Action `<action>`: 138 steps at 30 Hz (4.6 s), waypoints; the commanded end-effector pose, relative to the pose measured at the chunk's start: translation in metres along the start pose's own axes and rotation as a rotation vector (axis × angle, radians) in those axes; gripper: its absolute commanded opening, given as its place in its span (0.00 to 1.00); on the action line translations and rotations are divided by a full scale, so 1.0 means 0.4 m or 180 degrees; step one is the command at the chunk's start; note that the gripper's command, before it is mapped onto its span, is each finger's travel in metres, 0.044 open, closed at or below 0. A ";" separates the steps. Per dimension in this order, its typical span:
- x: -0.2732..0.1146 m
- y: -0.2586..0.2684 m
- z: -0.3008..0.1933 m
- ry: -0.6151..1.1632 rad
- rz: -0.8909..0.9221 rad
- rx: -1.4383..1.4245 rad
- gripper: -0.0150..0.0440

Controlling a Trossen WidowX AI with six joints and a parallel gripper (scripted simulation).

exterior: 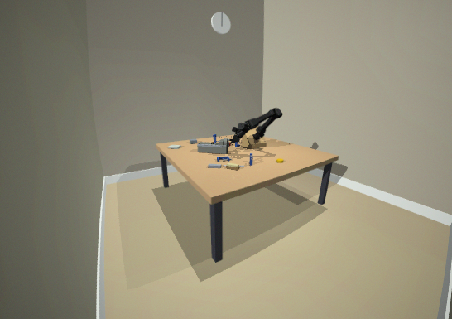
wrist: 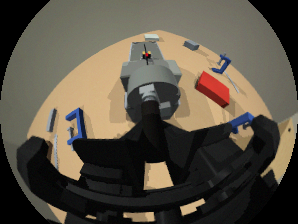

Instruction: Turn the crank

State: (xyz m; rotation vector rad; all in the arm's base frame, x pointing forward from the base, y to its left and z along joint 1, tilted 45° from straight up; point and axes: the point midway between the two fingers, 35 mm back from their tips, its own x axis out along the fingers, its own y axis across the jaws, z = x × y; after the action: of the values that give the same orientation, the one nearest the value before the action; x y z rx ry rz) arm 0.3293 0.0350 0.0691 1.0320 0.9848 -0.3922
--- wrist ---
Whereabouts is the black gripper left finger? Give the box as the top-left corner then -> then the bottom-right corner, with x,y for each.
72,119 -> 145,190

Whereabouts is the red rectangular block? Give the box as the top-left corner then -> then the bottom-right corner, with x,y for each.
196,72 -> 230,108

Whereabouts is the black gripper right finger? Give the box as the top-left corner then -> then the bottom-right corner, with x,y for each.
161,120 -> 233,185

